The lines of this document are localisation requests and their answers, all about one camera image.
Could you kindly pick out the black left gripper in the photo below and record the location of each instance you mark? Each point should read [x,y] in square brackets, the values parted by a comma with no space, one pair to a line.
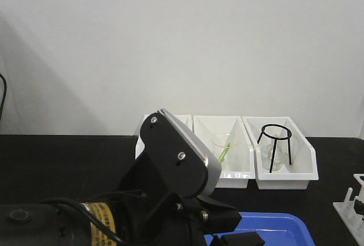
[162,217]

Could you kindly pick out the clear glass test tube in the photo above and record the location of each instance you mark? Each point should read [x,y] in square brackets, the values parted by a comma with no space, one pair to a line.
[359,207]

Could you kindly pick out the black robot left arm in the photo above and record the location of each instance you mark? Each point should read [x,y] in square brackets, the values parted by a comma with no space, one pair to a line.
[60,221]

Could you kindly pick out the white test tube rack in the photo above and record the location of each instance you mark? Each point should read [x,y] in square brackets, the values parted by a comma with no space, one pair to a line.
[346,211]

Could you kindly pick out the yellow green spatulas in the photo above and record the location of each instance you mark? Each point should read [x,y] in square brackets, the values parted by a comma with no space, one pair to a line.
[224,152]

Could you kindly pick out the left white storage bin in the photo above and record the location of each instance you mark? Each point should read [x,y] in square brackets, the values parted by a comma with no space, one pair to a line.
[187,120]

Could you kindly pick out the white storage bin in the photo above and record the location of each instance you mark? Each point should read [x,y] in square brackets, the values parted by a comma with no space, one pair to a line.
[187,120]
[241,162]
[291,177]

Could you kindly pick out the glass beaker in middle bin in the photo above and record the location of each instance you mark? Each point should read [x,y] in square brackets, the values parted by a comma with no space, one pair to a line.
[222,148]

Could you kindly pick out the middle white storage bin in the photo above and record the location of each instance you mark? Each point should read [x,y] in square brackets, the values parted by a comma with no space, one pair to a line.
[241,162]

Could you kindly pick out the blue plastic tray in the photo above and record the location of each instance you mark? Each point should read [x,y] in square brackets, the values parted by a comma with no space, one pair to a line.
[264,228]

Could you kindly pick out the glass flask in right bin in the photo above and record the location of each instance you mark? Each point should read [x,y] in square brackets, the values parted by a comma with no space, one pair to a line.
[273,161]

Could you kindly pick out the right white storage bin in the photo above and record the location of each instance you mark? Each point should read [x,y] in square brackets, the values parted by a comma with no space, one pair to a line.
[291,177]

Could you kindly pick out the black wire tripod stand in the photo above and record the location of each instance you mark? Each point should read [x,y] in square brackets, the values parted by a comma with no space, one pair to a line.
[277,139]

